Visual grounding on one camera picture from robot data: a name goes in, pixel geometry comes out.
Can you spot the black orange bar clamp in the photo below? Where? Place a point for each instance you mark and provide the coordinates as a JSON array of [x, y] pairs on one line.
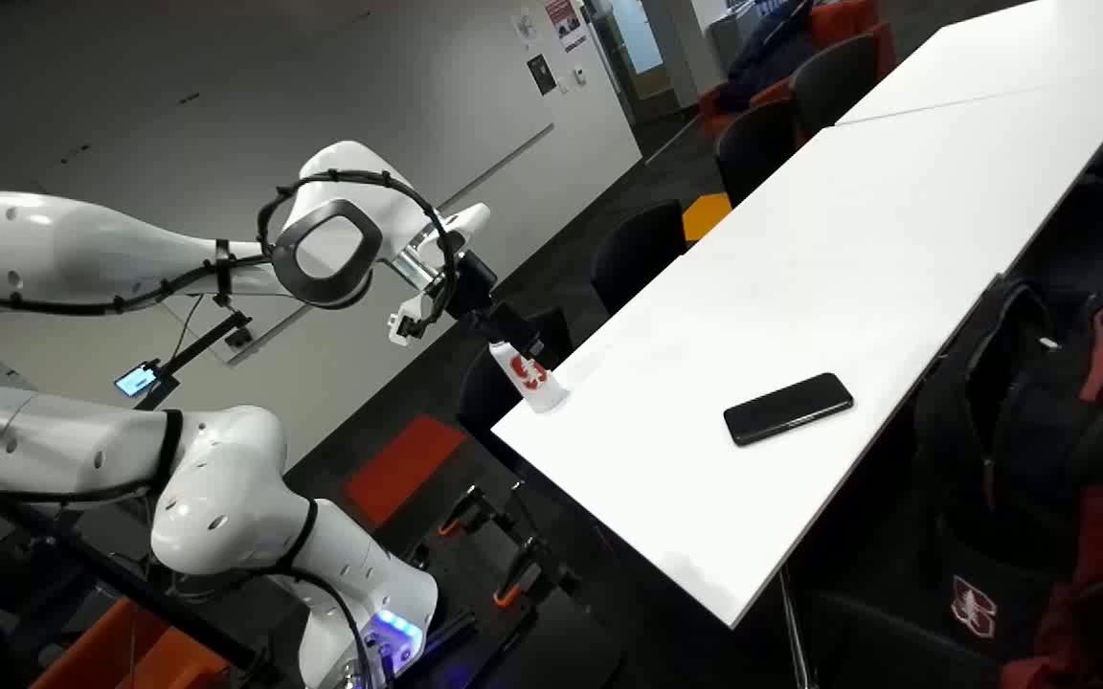
[[523, 579], [466, 509]]

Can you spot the red lounge chair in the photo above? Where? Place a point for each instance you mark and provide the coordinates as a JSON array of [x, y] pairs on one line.
[[847, 15]]

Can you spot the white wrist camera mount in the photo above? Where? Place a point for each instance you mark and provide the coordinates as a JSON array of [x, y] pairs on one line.
[[413, 313]]

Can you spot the black and red backpack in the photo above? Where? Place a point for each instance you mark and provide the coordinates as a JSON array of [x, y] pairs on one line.
[[1062, 484]]

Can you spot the orange seat cushion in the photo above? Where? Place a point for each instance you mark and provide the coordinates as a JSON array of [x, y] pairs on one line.
[[704, 216]]

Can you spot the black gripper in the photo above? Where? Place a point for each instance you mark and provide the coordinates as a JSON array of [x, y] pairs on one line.
[[485, 295]]

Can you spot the orange floor cushion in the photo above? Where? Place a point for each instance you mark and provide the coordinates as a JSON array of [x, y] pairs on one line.
[[132, 652]]

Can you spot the white card with red print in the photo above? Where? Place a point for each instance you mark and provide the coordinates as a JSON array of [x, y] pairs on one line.
[[536, 378]]

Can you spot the black bracket with lit screen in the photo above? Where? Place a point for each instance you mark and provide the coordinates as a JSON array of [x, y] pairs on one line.
[[143, 379]]

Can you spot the black calculator with cover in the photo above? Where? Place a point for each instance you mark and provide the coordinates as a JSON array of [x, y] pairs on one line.
[[787, 408]]

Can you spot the red wall poster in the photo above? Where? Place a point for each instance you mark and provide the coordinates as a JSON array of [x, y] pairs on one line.
[[563, 15]]

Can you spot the dark wall poster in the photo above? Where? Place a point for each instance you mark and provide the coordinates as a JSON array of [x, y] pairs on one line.
[[542, 74]]

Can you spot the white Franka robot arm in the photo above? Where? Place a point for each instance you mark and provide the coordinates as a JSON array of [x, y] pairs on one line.
[[56, 244]]

